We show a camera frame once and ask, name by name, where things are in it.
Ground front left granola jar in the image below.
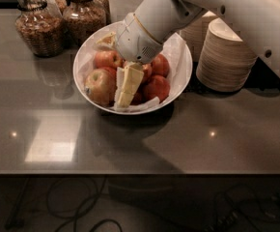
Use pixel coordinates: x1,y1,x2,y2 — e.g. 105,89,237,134
14,0,64,57

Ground upper left red apple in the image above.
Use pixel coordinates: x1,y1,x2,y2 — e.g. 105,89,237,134
94,50,124,69

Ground front stack paper bowls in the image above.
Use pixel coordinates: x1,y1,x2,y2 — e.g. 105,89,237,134
196,18,257,93

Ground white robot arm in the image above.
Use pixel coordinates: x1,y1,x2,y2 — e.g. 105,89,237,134
96,0,280,78

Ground bottom centre red apple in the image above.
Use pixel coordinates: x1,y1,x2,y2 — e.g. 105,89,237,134
131,91,143,105

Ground large left yellow-red apple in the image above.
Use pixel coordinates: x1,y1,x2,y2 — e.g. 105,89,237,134
84,69,116,106

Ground hidden middle red apple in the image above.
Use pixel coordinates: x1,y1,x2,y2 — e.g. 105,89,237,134
101,67,117,81

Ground white bowl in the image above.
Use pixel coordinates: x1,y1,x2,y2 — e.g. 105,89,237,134
72,20,194,116

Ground black floor cable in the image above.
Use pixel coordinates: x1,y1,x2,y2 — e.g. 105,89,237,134
45,175,125,232

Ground back stack paper bowls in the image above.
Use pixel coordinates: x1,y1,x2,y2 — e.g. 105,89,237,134
180,12,217,62

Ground front right granola jar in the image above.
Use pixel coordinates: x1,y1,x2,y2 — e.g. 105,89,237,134
63,0,106,45

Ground right upper red apple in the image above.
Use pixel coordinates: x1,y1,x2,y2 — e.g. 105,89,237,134
151,54,170,77

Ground centre red yellow apple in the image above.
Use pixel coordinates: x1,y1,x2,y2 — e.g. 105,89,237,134
142,64,153,83

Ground bottom right red apple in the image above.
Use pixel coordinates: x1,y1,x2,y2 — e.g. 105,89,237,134
142,75,170,102

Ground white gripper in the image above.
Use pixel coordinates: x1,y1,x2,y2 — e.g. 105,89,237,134
96,13,163,108

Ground stack paper bowls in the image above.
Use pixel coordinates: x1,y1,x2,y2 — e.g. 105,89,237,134
180,12,217,62
196,18,257,93

